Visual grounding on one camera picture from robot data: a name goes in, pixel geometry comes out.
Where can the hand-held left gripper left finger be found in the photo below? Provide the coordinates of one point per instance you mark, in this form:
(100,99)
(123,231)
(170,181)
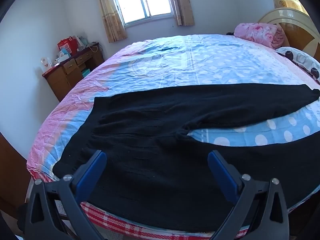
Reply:
(92,173)

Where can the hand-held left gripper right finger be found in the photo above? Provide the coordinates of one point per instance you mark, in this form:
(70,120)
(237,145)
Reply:
(220,173)

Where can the black pants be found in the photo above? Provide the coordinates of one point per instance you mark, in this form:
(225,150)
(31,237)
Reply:
(150,130)

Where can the red checkered mattress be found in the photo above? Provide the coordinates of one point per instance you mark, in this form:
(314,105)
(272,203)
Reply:
(112,220)

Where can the wooden cabinet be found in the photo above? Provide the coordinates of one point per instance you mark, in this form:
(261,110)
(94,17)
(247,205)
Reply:
(12,175)

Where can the wooden desk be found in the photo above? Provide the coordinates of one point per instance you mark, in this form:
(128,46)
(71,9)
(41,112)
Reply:
(60,80)

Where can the teal box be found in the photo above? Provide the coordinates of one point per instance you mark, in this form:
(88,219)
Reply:
(85,73)

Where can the bed with pink-blue sheet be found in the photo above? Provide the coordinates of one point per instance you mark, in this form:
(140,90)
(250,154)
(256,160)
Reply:
(200,62)

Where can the red paper bag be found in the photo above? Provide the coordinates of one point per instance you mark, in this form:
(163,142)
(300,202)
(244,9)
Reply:
(67,45)

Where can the white bag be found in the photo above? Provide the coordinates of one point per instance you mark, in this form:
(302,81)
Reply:
(81,41)

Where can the patterned pillow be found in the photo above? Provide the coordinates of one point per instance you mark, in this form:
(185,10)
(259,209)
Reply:
(300,57)

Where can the pink floral blanket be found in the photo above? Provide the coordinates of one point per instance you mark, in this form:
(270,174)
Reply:
(255,32)

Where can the beige curtain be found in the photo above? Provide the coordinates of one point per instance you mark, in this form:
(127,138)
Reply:
(110,22)
(183,7)

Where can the wooden arched headboard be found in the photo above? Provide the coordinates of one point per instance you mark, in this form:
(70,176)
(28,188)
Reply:
(297,32)

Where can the sliding window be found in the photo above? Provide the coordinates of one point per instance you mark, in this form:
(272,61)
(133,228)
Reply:
(135,2)

